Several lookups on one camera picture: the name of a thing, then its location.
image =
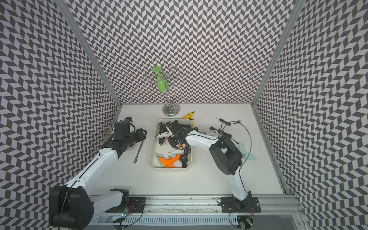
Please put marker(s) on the orange hot glue gun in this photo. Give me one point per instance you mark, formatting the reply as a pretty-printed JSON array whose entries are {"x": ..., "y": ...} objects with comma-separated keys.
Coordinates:
[{"x": 169, "y": 162}]

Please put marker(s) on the wooden stick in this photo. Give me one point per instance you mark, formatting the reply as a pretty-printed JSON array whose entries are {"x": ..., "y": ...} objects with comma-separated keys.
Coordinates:
[{"x": 107, "y": 133}]

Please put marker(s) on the light blue hot glue gun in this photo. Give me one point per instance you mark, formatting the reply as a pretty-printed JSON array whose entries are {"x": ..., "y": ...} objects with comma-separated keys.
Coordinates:
[{"x": 160, "y": 159}]

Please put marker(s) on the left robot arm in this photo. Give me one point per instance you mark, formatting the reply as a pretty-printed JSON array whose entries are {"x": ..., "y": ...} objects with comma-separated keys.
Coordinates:
[{"x": 70, "y": 205}]

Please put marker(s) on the metal knife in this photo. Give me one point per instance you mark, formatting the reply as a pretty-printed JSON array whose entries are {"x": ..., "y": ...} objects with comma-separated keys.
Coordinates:
[{"x": 139, "y": 150}]

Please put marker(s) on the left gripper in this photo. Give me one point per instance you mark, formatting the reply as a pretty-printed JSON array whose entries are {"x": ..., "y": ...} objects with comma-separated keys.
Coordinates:
[{"x": 141, "y": 136}]

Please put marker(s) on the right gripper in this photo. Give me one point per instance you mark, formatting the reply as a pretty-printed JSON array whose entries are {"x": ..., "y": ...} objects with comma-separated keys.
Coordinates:
[{"x": 173, "y": 143}]

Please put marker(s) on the green spray bottle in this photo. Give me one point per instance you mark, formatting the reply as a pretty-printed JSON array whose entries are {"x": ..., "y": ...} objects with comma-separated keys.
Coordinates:
[{"x": 159, "y": 78}]

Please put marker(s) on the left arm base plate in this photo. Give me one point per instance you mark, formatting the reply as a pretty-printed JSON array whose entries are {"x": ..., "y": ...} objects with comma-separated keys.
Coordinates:
[{"x": 130, "y": 204}]

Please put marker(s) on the cream plastic storage box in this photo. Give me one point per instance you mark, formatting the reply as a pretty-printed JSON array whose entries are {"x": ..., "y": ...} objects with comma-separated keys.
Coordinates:
[{"x": 165, "y": 157}]

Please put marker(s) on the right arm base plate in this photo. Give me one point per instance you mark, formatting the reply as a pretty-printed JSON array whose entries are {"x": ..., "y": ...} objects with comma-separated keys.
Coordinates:
[{"x": 231, "y": 204}]

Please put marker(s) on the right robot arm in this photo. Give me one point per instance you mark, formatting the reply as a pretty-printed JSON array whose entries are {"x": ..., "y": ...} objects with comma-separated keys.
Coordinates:
[{"x": 226, "y": 155}]

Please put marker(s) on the chrome hook stand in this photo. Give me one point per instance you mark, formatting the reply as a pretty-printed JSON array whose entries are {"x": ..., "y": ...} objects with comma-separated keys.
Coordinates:
[{"x": 171, "y": 108}]

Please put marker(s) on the aluminium front rail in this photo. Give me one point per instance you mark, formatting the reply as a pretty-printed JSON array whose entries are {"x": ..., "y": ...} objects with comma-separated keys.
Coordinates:
[{"x": 213, "y": 204}]

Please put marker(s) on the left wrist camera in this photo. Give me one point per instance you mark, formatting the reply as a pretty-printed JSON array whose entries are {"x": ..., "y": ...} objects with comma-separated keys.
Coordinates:
[{"x": 128, "y": 118}]

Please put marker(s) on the yellow hot glue gun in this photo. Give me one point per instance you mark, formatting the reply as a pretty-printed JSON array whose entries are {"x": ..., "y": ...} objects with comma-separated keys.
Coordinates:
[{"x": 189, "y": 116}]

